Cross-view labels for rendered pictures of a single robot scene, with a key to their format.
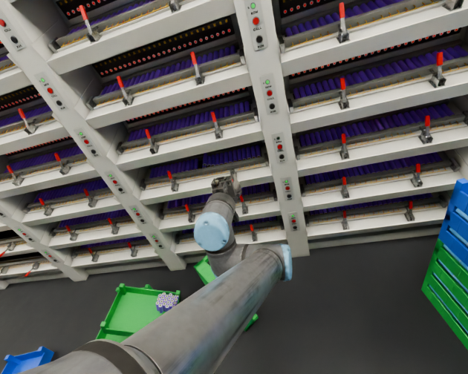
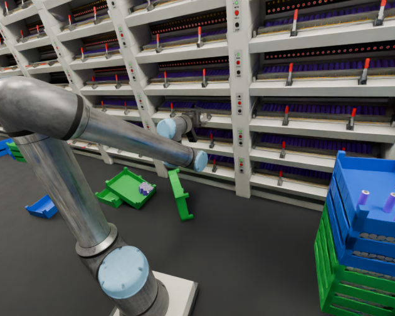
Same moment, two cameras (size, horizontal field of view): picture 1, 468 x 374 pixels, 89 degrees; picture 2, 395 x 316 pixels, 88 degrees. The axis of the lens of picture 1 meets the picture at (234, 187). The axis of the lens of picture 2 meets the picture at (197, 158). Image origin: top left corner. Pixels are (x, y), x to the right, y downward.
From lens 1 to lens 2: 43 cm
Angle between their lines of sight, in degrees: 16
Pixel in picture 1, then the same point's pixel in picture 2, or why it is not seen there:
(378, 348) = (256, 263)
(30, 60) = (117, 15)
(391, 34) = (326, 36)
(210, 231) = (164, 126)
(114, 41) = (158, 12)
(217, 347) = (117, 131)
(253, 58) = (232, 37)
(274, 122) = (238, 84)
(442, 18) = (365, 31)
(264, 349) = (186, 234)
